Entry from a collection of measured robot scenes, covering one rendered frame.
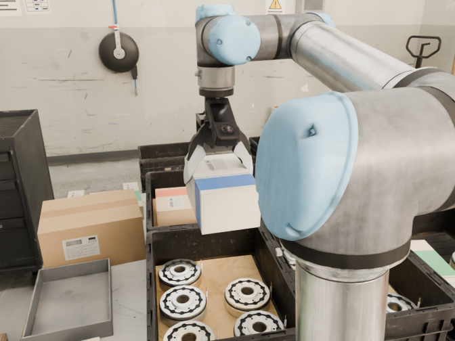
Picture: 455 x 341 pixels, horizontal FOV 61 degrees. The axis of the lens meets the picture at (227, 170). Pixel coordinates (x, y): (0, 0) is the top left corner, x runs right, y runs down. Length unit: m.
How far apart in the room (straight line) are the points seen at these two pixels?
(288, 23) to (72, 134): 3.64
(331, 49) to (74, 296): 0.96
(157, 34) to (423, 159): 3.78
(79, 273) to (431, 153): 1.11
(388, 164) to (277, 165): 0.08
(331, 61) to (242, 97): 3.72
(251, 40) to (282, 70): 3.73
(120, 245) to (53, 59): 2.99
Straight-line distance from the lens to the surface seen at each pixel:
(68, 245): 1.26
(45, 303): 1.23
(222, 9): 0.75
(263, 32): 0.67
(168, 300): 0.90
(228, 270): 1.03
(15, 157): 2.13
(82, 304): 1.19
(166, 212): 1.16
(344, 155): 0.29
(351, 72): 0.52
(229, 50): 0.63
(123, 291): 1.21
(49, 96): 4.13
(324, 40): 0.60
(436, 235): 1.32
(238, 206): 0.75
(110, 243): 1.27
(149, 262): 0.90
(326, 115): 0.30
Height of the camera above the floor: 1.45
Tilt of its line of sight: 22 degrees down
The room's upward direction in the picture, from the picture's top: straight up
